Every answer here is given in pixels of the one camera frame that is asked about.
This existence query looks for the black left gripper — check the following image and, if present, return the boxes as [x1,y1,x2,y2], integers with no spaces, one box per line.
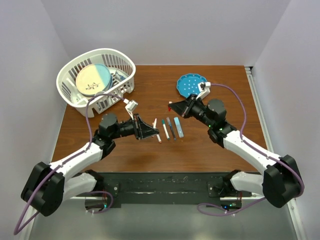
[110,113,159,140]

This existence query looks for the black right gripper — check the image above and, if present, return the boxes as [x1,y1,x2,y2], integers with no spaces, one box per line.
[169,94,214,128]

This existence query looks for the white pen with orange tip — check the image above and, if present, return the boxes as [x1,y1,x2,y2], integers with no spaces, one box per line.
[156,134,162,144]

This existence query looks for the light blue pen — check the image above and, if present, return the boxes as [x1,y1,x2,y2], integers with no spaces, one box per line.
[173,117,184,138]

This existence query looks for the blue patterned pen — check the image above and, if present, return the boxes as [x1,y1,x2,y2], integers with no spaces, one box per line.
[166,117,177,141]

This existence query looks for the white pen with teal tip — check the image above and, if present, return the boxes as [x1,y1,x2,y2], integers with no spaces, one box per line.
[161,119,170,141]

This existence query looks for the white pen with pink tip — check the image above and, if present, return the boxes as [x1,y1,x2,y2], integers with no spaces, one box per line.
[153,118,157,129]

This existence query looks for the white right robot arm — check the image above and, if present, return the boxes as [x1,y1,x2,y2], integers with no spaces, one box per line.
[168,94,304,208]

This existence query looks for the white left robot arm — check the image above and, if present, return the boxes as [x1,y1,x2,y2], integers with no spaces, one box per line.
[20,113,159,217]

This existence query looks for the blue dotted plate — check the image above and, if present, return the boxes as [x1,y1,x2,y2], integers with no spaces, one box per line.
[176,73,207,98]

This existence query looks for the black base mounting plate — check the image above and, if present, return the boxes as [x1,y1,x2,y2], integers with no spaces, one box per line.
[80,172,252,210]

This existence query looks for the white cup in basket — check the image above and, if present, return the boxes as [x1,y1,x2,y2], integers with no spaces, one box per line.
[94,91,105,97]

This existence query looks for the white plastic dish basket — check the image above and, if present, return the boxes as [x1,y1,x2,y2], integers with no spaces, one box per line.
[56,48,136,118]

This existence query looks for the cream and blue plate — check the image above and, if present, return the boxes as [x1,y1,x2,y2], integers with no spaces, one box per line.
[75,63,112,97]

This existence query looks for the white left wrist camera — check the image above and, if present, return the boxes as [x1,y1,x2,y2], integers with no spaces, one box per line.
[123,98,138,120]

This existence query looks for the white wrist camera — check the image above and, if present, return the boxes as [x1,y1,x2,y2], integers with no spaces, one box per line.
[196,81,211,100]
[123,98,138,120]

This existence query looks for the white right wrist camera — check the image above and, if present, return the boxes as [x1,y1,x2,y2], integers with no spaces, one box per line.
[196,81,211,100]

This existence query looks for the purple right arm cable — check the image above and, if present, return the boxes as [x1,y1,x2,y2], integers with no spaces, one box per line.
[197,83,305,216]

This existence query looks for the aluminium frame rail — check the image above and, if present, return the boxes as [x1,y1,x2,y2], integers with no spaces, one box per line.
[244,66,305,240]

